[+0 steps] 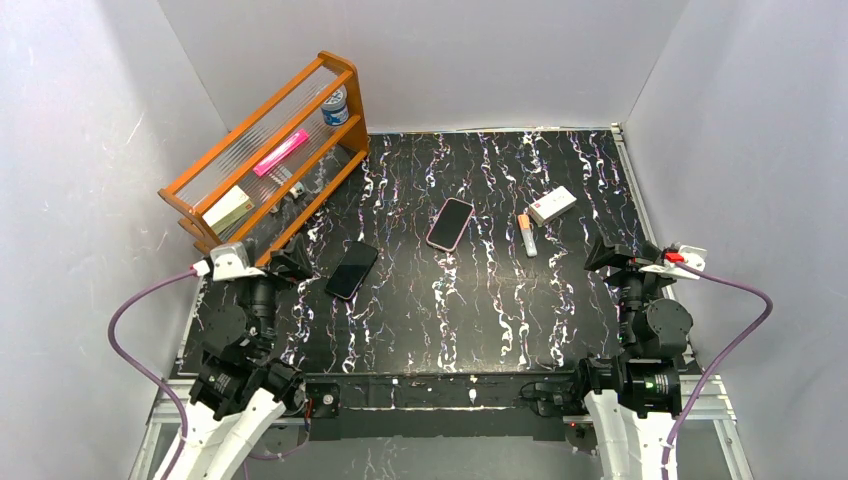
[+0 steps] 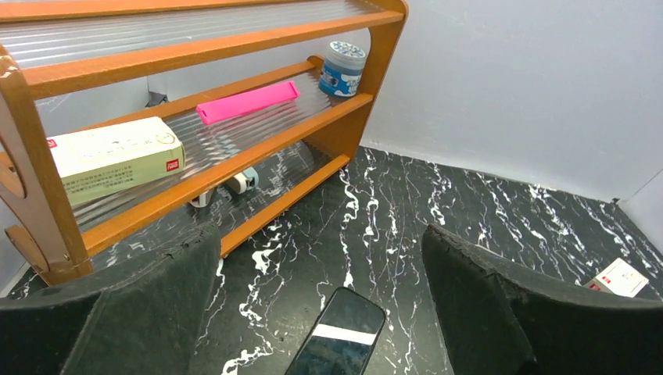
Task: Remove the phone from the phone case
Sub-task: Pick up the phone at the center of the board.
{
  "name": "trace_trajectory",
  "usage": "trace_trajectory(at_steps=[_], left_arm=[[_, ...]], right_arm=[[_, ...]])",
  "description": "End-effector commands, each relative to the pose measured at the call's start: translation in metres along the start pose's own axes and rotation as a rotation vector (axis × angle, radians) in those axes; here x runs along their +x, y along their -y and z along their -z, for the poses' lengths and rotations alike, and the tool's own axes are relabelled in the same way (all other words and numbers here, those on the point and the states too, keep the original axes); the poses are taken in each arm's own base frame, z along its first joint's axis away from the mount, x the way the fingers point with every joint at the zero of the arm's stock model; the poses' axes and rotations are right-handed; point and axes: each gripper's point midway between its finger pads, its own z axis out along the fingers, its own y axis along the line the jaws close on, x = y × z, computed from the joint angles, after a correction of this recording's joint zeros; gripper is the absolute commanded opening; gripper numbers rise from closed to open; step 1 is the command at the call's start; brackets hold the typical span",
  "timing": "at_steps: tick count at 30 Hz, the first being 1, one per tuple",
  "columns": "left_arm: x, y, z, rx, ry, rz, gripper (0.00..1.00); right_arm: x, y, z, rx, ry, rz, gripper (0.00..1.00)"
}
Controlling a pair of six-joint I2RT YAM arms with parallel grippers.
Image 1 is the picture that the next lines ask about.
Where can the white blue round jar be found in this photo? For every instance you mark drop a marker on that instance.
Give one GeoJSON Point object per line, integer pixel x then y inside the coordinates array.
{"type": "Point", "coordinates": [334, 108]}

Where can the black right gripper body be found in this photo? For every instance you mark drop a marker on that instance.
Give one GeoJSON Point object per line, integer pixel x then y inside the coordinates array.
{"type": "Point", "coordinates": [621, 268]}

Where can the orange wooden shelf rack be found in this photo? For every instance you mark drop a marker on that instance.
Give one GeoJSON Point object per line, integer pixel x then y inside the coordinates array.
{"type": "Point", "coordinates": [273, 171]}

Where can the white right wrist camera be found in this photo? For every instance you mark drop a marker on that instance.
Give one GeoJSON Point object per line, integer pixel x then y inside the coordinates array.
{"type": "Point", "coordinates": [685, 263]}

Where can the black phone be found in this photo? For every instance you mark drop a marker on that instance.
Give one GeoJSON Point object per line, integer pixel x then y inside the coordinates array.
{"type": "Point", "coordinates": [351, 271]}

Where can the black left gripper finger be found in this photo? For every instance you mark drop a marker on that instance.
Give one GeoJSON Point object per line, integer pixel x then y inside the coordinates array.
{"type": "Point", "coordinates": [297, 271]}
{"type": "Point", "coordinates": [297, 249]}

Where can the cream green box on shelf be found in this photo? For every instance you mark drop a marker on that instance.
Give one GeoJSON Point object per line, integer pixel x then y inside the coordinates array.
{"type": "Point", "coordinates": [228, 209]}

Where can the orange white marker tube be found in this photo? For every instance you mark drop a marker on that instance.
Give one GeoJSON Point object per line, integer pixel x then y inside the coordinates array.
{"type": "Point", "coordinates": [525, 228]}

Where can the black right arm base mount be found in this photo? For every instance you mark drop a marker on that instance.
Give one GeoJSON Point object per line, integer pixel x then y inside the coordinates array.
{"type": "Point", "coordinates": [552, 398]}

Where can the white red box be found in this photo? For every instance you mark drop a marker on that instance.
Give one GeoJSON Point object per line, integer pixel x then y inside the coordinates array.
{"type": "Point", "coordinates": [551, 205]}

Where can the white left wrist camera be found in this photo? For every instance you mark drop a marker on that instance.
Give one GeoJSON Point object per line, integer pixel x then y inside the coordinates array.
{"type": "Point", "coordinates": [227, 262]}

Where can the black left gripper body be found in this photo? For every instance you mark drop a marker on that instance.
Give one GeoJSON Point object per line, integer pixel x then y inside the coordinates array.
{"type": "Point", "coordinates": [279, 272]}

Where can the small item on lower shelf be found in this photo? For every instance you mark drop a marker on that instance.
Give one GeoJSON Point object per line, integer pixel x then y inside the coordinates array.
{"type": "Point", "coordinates": [297, 190]}

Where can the pink flat box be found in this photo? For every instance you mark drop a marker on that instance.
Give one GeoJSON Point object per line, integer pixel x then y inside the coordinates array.
{"type": "Point", "coordinates": [281, 152]}

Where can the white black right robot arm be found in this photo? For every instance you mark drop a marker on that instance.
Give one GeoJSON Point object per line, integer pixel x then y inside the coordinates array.
{"type": "Point", "coordinates": [631, 396]}

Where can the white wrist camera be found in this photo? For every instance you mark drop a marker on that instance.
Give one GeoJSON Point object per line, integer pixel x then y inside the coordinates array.
{"type": "Point", "coordinates": [227, 262]}
{"type": "Point", "coordinates": [685, 263]}

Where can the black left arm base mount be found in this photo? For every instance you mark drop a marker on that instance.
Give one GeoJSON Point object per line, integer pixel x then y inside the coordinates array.
{"type": "Point", "coordinates": [322, 399]}

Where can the phone in pink case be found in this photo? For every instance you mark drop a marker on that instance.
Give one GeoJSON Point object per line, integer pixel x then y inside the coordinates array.
{"type": "Point", "coordinates": [449, 225]}

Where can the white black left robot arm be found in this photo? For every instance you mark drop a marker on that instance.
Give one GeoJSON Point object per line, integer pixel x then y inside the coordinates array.
{"type": "Point", "coordinates": [241, 388]}

